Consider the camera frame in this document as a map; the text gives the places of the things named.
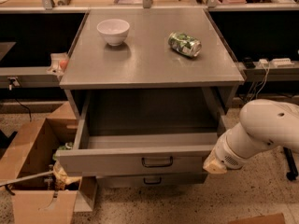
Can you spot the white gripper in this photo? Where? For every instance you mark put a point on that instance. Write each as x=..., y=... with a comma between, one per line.
x=226, y=155

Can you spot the grey top drawer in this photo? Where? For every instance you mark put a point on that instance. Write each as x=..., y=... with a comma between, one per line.
x=144, y=132

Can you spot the grey drawer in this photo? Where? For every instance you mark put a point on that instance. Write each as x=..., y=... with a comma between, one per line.
x=144, y=132
x=151, y=180

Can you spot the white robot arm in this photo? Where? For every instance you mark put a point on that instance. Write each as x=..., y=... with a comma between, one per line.
x=263, y=125

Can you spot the grey bottom drawer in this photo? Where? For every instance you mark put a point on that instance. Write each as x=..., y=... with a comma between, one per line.
x=151, y=180

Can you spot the grey metal drawer cabinet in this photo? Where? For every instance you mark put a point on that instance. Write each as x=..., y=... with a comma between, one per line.
x=145, y=61

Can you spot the black stand leg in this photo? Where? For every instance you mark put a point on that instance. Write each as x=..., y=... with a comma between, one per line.
x=293, y=172

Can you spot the white power strip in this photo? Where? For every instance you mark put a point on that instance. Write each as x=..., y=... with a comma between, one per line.
x=282, y=62

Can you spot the green soda can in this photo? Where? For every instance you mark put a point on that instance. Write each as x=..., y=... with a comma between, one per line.
x=184, y=44

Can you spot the white ceramic bowl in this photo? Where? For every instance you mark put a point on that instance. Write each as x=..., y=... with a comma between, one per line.
x=113, y=31

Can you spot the open cardboard box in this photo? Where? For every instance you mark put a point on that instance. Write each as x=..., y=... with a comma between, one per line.
x=37, y=201

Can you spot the small tray with orange ball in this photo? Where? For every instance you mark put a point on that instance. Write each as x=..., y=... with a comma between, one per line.
x=58, y=63

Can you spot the grey metal rod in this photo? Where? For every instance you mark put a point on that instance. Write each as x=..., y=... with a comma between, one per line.
x=24, y=178

